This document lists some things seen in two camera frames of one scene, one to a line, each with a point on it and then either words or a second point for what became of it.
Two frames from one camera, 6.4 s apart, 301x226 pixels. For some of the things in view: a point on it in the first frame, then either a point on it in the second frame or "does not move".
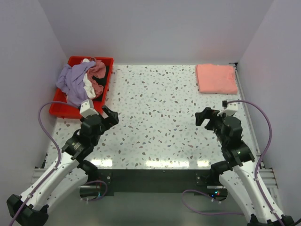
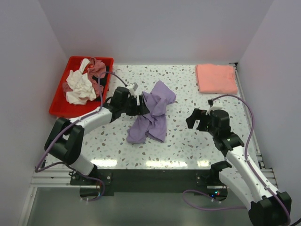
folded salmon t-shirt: (216, 79) does not move
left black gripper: (107, 118) to (138, 107)
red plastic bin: (61, 108) does not move
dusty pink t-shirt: (99, 71) does not move
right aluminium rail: (266, 173) does not move
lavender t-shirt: (71, 80) to (154, 124)
